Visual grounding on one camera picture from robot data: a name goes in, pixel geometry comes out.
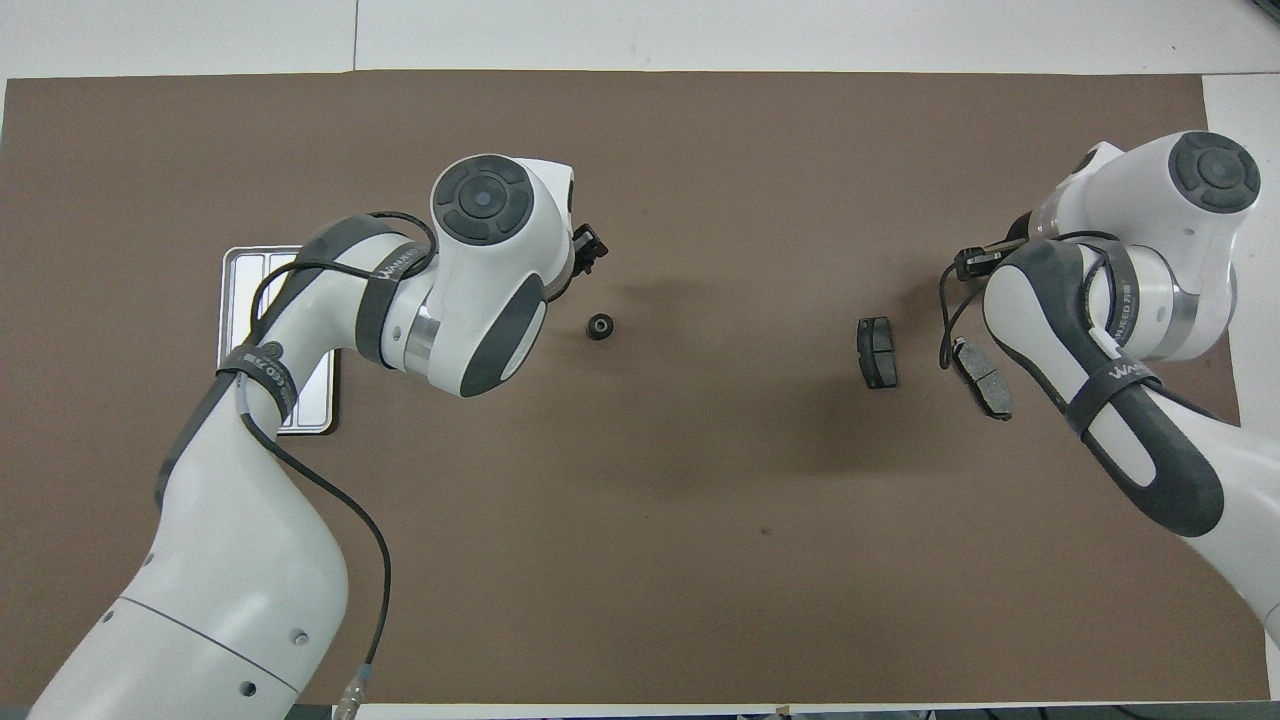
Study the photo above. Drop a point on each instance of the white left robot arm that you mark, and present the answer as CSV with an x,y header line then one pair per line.
x,y
230,560

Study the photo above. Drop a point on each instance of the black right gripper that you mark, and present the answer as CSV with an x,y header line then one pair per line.
x,y
975,263

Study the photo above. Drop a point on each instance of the brown table mat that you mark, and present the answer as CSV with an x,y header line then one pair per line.
x,y
700,550

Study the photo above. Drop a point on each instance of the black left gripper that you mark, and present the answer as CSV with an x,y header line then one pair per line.
x,y
588,245

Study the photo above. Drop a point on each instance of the long dark brake pad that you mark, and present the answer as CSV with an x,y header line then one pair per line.
x,y
985,380

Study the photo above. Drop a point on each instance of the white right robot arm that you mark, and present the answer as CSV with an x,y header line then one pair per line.
x,y
1190,240

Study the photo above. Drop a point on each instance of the large black bearing gear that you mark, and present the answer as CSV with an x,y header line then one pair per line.
x,y
600,327

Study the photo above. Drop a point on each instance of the silver metal tray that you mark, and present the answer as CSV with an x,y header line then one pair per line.
x,y
312,395

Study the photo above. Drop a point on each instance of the short dark brake pad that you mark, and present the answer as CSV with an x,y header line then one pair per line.
x,y
878,350

